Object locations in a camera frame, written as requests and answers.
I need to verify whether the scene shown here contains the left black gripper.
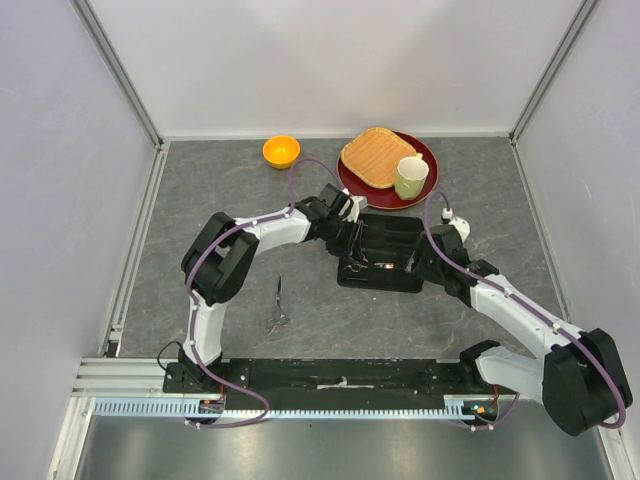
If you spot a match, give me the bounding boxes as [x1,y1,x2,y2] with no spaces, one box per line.
[323,217,364,266]

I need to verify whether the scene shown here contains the silver scissors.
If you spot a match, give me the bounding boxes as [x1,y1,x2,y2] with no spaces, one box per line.
[267,275,290,334]
[339,260,400,274]

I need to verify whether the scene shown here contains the black zip tool case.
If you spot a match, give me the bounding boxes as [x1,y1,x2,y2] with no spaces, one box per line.
[337,214,423,293]

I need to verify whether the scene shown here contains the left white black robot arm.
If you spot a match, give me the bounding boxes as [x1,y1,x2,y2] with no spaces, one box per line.
[178,184,367,393]

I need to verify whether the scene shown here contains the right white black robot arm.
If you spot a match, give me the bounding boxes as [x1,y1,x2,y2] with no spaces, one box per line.
[408,220,633,436]

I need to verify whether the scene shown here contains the red round tray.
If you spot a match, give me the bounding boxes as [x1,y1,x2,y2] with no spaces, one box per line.
[336,131,439,211]

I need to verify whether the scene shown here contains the woven bamboo basket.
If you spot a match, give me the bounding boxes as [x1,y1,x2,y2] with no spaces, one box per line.
[340,127,417,189]

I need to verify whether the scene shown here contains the pale green cup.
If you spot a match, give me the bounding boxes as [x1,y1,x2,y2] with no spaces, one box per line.
[394,154,430,200]

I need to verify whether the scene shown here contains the orange bowl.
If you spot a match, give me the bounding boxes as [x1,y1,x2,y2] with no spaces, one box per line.
[262,135,301,169]

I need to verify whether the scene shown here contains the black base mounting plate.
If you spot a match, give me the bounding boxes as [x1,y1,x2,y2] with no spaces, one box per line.
[162,357,520,399]

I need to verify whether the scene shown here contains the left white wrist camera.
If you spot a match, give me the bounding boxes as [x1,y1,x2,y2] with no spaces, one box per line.
[341,189,368,222]

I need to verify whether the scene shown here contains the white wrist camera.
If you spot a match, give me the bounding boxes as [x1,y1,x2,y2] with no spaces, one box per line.
[441,207,471,242]
[341,189,368,222]

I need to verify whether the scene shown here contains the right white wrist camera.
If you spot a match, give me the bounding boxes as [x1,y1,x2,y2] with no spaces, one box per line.
[441,207,471,242]

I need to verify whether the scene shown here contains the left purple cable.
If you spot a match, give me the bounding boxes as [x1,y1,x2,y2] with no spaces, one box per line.
[184,157,272,429]

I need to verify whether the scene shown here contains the light blue cable duct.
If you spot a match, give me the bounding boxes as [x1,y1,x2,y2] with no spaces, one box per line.
[93,397,496,422]

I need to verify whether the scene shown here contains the right aluminium corner post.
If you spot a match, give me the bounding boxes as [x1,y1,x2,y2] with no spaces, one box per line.
[509,0,600,145]

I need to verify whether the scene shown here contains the aluminium corner post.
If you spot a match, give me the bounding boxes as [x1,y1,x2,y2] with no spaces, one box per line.
[509,0,600,145]
[70,0,163,149]

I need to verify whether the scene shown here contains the aluminium front frame rail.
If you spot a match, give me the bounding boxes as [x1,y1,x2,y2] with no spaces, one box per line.
[72,358,511,397]

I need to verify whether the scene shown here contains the left aluminium corner post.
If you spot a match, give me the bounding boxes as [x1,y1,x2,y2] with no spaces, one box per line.
[70,0,163,149]

